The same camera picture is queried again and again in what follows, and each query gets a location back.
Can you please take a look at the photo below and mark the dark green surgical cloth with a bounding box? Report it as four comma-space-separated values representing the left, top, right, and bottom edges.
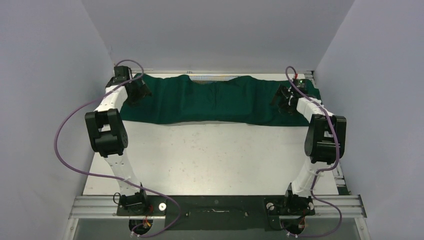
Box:
120, 75, 309, 127

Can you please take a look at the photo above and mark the metal wire mesh tray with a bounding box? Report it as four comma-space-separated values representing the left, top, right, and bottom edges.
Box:
188, 74, 239, 84

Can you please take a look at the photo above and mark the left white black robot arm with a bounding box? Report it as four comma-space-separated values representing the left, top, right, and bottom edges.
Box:
84, 65, 152, 215

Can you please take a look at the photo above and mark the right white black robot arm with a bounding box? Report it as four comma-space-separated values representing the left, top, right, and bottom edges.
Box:
271, 84, 347, 215

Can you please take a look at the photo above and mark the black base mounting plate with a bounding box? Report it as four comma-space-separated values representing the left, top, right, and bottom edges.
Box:
116, 194, 316, 233

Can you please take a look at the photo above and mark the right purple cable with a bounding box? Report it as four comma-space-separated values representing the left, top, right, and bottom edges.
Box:
285, 66, 343, 239

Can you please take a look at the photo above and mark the purple cable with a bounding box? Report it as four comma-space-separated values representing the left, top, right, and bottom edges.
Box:
53, 59, 182, 239
285, 66, 343, 239

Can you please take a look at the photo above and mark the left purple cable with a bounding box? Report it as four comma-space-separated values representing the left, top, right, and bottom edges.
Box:
53, 59, 182, 239

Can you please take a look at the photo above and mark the aluminium right side rail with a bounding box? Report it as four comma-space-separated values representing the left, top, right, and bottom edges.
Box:
303, 70, 315, 82

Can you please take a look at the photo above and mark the aluminium front frame rail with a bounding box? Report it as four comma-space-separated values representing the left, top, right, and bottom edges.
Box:
68, 195, 367, 219

